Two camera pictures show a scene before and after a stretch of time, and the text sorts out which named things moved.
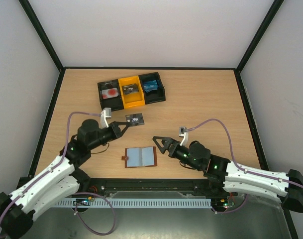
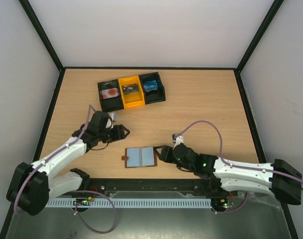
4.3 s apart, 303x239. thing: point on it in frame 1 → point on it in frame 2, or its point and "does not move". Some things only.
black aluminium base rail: [151, 188] does not move
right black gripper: [171, 147] → [164, 153]
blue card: [150, 85] does not move
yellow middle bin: [132, 91] does not move
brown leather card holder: [136, 157] does not move
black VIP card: [135, 119] → [130, 88]
